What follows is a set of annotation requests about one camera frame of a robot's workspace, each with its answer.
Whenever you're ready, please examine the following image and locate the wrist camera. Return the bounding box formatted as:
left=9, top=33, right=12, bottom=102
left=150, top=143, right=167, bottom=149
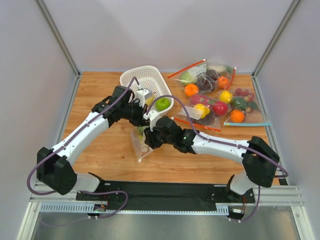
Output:
left=135, top=88, right=154, bottom=107
left=143, top=110, right=161, bottom=132

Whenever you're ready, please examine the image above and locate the green fake apple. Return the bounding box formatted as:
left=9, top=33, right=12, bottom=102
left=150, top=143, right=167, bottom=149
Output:
left=155, top=97, right=171, bottom=112

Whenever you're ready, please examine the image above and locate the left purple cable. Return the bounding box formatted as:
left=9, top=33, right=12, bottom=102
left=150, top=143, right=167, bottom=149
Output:
left=26, top=76, right=141, bottom=195

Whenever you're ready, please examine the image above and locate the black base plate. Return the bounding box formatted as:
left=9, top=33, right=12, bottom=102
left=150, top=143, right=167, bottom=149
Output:
left=76, top=180, right=256, bottom=212

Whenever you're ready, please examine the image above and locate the loose orange fake fruit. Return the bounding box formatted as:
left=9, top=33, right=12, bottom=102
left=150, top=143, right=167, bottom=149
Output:
left=184, top=83, right=200, bottom=97

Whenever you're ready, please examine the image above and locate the yellow fake pear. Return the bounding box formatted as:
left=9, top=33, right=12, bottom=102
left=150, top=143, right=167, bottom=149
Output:
left=145, top=95, right=155, bottom=106

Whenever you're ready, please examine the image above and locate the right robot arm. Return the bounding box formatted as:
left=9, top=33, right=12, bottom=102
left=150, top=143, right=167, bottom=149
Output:
left=143, top=116, right=280, bottom=195

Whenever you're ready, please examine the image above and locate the purple cable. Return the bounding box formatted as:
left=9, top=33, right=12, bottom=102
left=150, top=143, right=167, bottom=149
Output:
left=146, top=94, right=289, bottom=179
left=26, top=76, right=141, bottom=195

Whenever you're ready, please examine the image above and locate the back zip bag red seal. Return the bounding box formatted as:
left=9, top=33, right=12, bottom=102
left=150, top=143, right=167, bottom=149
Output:
left=168, top=59, right=237, bottom=93

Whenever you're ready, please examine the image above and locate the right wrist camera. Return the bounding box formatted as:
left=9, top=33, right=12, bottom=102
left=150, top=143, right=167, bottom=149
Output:
left=143, top=110, right=161, bottom=132

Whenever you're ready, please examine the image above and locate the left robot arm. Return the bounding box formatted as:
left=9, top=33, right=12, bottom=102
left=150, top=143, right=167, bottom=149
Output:
left=36, top=85, right=151, bottom=195

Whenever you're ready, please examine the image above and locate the middle zip bag red seal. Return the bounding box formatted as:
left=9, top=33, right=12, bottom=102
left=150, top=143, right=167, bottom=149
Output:
left=170, top=93, right=231, bottom=133

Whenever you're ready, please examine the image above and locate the clear dotted zip bag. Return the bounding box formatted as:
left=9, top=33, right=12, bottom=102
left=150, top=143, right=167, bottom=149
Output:
left=130, top=126, right=154, bottom=163

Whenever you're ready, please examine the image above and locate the white perforated plastic basket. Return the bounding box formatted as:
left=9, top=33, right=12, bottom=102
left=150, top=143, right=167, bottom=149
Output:
left=119, top=65, right=171, bottom=100

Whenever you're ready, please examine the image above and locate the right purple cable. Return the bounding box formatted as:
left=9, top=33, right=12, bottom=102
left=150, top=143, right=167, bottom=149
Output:
left=146, top=94, right=289, bottom=179

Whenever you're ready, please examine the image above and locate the slotted cable duct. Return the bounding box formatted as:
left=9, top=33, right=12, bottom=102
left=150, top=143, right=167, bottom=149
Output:
left=39, top=202, right=231, bottom=215

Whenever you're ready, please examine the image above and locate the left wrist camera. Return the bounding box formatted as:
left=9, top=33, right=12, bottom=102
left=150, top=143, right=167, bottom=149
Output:
left=135, top=88, right=154, bottom=107

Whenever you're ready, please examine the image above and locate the right zip bag blue seal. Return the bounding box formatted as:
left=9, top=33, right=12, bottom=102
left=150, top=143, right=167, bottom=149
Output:
left=218, top=88, right=272, bottom=127

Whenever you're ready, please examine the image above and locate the zip bag red seal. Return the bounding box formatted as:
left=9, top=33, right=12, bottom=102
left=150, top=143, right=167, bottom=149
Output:
left=168, top=59, right=237, bottom=93
left=170, top=93, right=231, bottom=133

